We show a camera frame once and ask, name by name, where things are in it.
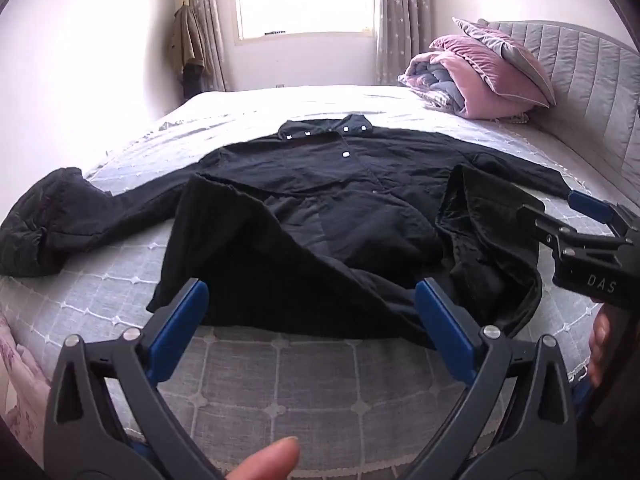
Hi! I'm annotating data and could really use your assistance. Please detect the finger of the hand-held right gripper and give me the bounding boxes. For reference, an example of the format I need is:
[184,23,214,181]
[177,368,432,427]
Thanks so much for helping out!
[516,204,631,261]
[567,190,640,241]

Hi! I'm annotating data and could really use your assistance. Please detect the pink and blue folded quilt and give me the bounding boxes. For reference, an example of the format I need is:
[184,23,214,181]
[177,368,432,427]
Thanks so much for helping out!
[397,51,531,121]

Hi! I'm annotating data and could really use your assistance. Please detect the grey padded headboard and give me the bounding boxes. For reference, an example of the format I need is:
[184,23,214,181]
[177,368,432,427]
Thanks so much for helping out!
[477,19,640,206]

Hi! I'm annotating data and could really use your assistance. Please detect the pink and grey pillow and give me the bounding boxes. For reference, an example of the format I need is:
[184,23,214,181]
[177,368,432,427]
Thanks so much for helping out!
[452,16,557,107]

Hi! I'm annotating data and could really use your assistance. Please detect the hanging clothes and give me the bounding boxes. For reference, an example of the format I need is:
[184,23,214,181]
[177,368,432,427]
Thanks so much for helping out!
[167,5,207,101]

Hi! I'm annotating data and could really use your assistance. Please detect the person's left hand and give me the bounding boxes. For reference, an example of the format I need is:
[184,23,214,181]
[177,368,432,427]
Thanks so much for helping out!
[224,436,301,480]

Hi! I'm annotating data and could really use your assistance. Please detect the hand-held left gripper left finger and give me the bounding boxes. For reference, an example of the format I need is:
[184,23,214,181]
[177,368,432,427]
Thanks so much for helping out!
[42,277,226,480]

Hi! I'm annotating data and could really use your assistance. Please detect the person's right hand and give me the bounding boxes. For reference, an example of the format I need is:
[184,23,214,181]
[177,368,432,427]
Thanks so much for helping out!
[587,305,613,388]

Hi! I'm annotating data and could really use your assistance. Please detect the grey quilted bed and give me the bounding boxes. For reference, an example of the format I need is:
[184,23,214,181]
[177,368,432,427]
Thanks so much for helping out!
[0,85,621,467]

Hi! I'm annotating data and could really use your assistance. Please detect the black coat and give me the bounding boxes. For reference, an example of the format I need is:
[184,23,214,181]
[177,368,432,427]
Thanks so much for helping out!
[97,114,573,351]

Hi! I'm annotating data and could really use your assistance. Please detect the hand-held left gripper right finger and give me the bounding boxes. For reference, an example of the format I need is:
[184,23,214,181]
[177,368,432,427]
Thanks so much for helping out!
[395,277,578,480]

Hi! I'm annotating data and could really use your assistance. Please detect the black puffer jacket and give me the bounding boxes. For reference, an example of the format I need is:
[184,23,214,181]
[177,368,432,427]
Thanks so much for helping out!
[0,166,113,277]

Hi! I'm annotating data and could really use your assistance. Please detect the grey patterned curtain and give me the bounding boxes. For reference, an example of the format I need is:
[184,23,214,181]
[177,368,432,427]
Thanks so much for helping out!
[375,0,441,86]
[185,0,236,93]

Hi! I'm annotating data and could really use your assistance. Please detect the pink floral bed sheet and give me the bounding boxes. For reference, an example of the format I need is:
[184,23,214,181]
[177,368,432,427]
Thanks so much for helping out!
[0,305,57,461]

